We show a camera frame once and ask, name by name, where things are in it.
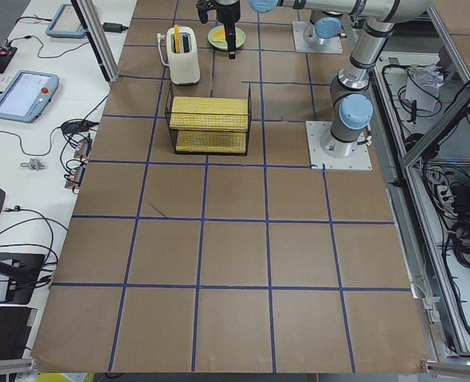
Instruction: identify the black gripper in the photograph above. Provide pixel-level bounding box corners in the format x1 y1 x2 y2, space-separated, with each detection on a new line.
214 0 241 60

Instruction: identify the cream white toaster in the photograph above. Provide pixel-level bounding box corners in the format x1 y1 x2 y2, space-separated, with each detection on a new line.
166 25 201 85

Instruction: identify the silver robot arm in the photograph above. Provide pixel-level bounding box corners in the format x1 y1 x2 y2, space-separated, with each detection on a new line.
303 10 342 45
249 0 429 159

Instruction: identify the yellow toast slice in toaster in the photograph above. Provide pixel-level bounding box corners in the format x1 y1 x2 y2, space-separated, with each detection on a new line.
174 25 181 54

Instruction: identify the light green plate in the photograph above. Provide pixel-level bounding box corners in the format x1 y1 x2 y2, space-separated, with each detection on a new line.
207 25 246 52

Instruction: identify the yellow toast slice on plate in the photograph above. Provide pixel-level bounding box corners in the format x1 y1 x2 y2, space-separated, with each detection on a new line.
211 25 225 43

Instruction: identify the black power adapter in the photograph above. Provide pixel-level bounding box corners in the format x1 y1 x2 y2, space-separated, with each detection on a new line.
102 22 128 33

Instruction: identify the far blue teach pendant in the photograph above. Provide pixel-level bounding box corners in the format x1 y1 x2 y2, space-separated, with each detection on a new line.
45 3 86 39

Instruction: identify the blue teach pendant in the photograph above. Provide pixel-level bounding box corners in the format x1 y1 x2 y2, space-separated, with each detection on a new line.
0 70 60 123
45 3 86 39

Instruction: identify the near blue teach pendant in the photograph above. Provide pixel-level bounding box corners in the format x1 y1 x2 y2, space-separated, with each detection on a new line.
0 70 60 123

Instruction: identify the small metal clamp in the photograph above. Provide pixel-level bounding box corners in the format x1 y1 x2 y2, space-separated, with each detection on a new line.
20 158 47 171

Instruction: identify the black monitor stand base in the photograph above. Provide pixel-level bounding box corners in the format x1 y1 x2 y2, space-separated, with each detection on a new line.
0 252 45 305

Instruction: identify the black wire basket rack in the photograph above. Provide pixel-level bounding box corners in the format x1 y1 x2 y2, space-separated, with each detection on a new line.
165 86 252 156

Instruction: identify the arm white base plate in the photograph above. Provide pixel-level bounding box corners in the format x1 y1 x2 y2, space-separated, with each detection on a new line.
292 21 343 55
306 121 373 171

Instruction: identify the aluminium frame post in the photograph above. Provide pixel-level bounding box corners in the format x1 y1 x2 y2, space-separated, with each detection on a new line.
71 0 119 84

